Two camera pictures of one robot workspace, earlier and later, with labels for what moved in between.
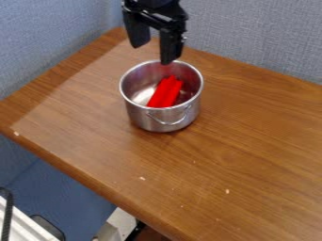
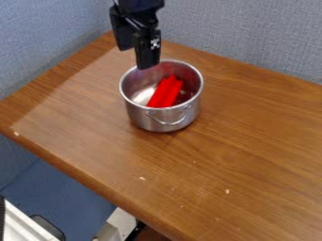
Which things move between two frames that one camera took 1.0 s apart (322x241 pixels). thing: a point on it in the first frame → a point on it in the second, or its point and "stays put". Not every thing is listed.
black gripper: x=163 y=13 → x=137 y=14
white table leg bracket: x=117 y=227 stays put
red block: x=164 y=95 stays put
